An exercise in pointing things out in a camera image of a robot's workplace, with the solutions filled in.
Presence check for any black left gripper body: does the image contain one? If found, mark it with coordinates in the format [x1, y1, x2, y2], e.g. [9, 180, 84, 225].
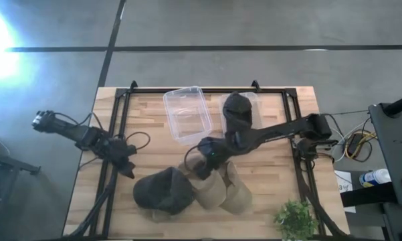
[100, 137, 136, 168]

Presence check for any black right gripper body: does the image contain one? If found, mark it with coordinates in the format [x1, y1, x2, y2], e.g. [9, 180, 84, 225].
[200, 147, 230, 171]

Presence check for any beige cap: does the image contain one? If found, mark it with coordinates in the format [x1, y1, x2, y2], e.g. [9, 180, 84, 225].
[179, 152, 228, 211]
[219, 160, 254, 216]

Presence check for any black cap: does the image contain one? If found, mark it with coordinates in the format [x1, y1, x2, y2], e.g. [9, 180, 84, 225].
[132, 166, 195, 216]
[222, 91, 254, 135]

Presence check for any clear plastic container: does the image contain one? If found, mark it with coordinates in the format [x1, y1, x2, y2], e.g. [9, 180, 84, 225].
[163, 86, 214, 147]
[219, 91, 265, 135]

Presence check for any small green potted plant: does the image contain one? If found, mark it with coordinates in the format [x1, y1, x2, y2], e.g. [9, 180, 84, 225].
[273, 199, 320, 241]

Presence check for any dark chair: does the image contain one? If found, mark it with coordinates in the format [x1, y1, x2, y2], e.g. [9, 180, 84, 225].
[0, 133, 41, 188]

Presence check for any white paper sheet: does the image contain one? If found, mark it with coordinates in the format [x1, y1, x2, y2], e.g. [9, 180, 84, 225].
[334, 169, 357, 214]

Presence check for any black power adapter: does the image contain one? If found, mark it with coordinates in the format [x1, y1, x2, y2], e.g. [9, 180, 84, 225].
[347, 133, 364, 155]

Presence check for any white and blue spray can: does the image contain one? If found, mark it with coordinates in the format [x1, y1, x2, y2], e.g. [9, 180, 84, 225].
[359, 168, 392, 188]

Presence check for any grey cart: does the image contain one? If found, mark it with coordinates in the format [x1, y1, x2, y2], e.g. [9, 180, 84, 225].
[367, 100, 402, 241]

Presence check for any black tube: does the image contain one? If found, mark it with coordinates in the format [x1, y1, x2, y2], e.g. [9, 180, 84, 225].
[383, 90, 402, 117]

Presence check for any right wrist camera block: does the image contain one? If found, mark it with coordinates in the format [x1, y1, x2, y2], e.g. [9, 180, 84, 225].
[197, 136, 221, 157]

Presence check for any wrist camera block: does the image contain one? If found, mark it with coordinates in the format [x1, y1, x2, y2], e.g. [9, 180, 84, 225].
[197, 136, 221, 157]
[120, 143, 138, 157]

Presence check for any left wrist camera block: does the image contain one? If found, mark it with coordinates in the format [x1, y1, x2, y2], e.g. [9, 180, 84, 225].
[120, 143, 138, 157]

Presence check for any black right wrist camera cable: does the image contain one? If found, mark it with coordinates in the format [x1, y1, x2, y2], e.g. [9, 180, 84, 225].
[183, 145, 208, 174]

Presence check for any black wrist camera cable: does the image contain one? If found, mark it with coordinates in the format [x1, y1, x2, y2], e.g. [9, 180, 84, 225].
[124, 131, 151, 151]
[183, 145, 208, 174]

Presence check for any black left wrist camera cable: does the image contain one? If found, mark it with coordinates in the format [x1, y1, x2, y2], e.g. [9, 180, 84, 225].
[124, 131, 151, 151]

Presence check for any black metal table frame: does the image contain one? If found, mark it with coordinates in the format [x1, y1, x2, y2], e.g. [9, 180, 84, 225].
[68, 79, 350, 241]

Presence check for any white cable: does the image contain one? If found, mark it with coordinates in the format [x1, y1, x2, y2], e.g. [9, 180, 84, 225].
[330, 120, 369, 163]

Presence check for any thin black cable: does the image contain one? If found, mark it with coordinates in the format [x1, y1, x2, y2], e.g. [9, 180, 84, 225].
[320, 109, 371, 116]

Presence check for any yellow cable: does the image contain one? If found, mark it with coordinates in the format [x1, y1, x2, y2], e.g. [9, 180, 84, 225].
[344, 131, 378, 161]

